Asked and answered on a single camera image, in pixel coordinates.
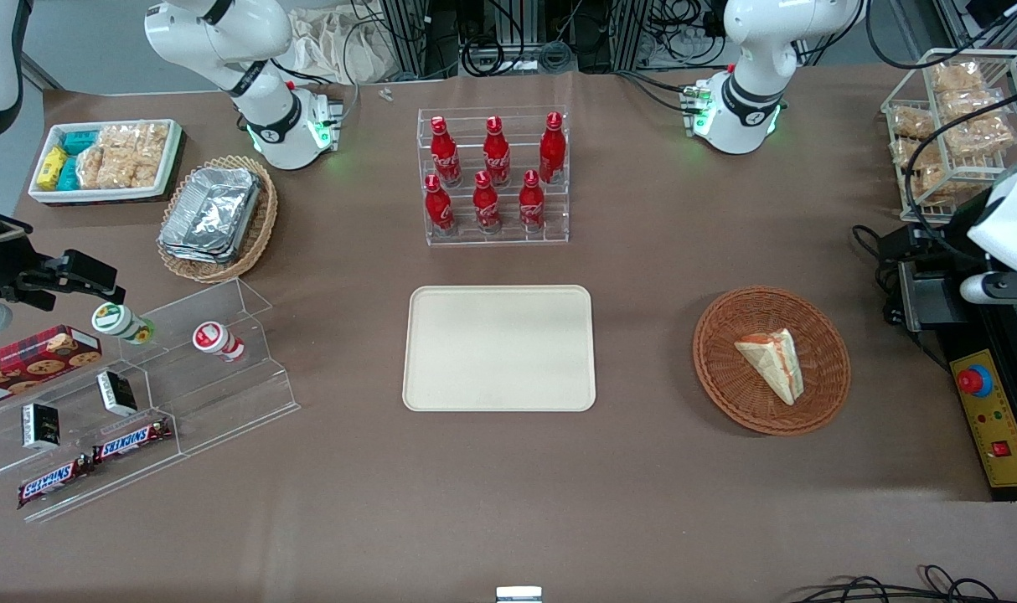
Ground clear bag fried snack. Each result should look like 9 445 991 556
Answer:
897 165 958 207
943 115 1017 159
891 137 946 169
939 87 1006 123
889 106 937 142
929 59 986 94

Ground red cookie box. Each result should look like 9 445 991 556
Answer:
0 324 104 412

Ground beige cloth bag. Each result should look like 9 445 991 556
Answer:
288 5 393 85

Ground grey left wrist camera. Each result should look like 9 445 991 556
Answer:
959 274 1017 305

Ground clear acrylic bottle rack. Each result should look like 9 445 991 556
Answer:
416 106 570 247

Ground snickers bar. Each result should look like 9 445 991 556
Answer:
16 454 96 511
91 416 175 465

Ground triangular sandwich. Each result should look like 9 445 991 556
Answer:
733 327 806 407

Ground yellow snack pack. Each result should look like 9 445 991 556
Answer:
37 146 70 191

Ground small black white box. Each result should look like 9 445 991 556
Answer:
96 370 139 418
20 402 63 452

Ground white wire rack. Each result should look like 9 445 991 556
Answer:
880 48 1017 225

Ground black floor cables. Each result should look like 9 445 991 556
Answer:
789 564 1017 603

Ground white rectangular snack bin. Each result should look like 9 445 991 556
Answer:
28 119 183 205

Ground stack of foil trays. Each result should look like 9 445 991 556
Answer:
158 166 264 265

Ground green white yoghurt cup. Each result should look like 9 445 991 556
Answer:
90 301 157 347

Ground clear acrylic stepped display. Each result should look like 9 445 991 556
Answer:
0 277 301 525

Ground red white yoghurt cup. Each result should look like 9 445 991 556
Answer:
192 322 247 363

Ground yellow control panel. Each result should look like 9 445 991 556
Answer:
950 348 1017 490

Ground black countertop appliance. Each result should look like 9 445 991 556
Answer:
881 197 1017 503

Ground black appliance power cable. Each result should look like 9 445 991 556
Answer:
851 224 905 329

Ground brown wicker basket round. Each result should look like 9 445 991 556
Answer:
692 286 852 437

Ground red cola bottle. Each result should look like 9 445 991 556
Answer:
472 170 503 235
483 116 513 188
430 116 464 188
518 169 547 234
538 111 568 185
424 173 458 236

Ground beige plastic tray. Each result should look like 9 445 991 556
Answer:
402 285 597 413

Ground light wicker basket oval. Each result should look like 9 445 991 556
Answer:
157 154 280 285

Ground aluminium frame with cables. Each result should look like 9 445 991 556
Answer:
379 0 731 81

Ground clear bag rice crackers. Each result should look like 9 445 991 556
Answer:
75 122 171 191

